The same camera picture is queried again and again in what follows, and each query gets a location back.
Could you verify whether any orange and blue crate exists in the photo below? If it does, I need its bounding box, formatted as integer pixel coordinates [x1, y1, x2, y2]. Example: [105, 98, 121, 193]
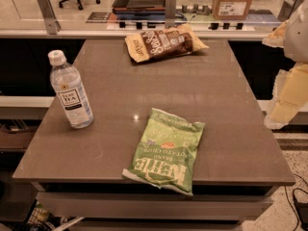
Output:
[112, 0, 174, 16]

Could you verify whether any green jalapeno chip bag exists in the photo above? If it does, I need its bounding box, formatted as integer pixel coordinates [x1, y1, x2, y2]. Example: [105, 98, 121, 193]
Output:
[122, 109, 205, 195]

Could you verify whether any grey table drawer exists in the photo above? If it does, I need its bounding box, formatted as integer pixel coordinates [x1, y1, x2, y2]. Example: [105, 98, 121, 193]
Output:
[37, 192, 272, 221]

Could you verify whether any clear tea water bottle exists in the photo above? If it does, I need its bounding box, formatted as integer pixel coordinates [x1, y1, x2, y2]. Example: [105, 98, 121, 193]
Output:
[48, 50, 93, 129]

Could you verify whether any middle metal glass bracket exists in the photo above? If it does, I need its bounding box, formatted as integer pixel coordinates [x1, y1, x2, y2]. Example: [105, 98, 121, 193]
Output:
[165, 0, 176, 29]

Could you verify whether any right metal glass bracket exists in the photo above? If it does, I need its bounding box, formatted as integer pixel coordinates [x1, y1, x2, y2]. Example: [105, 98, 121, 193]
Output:
[278, 0, 304, 21]

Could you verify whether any left metal glass bracket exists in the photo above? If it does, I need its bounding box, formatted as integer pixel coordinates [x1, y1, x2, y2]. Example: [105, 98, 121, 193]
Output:
[37, 0, 61, 35]

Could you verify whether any brown chip bag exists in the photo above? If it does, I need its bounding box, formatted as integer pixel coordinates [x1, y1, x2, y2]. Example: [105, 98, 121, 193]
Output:
[125, 23, 208, 63]

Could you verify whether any black power adapter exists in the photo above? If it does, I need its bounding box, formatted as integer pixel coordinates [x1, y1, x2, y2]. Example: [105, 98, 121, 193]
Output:
[294, 198, 308, 231]

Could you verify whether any metal glass bracket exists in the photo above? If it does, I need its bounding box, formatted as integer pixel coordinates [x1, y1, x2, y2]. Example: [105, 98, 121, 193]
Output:
[37, 0, 61, 35]
[165, 0, 176, 29]
[278, 0, 304, 21]

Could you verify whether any cardboard box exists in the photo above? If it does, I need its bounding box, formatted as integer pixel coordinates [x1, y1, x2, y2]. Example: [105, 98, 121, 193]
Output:
[212, 0, 252, 20]

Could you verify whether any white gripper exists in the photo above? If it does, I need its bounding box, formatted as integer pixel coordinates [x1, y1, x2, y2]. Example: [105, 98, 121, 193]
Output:
[262, 0, 308, 129]

